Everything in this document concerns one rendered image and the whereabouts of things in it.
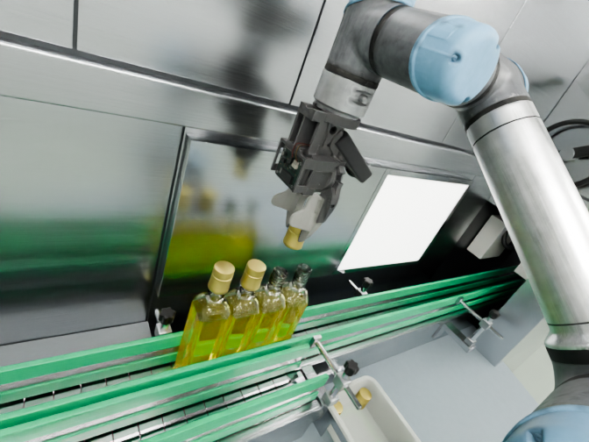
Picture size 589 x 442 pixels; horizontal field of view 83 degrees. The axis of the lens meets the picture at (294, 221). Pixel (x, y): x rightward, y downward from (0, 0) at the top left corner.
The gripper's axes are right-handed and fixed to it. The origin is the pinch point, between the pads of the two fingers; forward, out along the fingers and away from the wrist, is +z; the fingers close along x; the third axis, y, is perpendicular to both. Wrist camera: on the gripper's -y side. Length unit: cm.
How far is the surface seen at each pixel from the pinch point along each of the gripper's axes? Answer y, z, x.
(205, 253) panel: 9.2, 15.1, -12.3
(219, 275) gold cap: 12.8, 8.4, 0.8
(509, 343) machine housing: -98, 38, 21
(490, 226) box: -110, 11, -12
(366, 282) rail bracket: -37.1, 23.5, -5.0
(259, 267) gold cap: 5.7, 7.8, 0.6
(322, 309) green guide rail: -22.1, 28.7, -3.3
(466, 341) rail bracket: -77, 38, 15
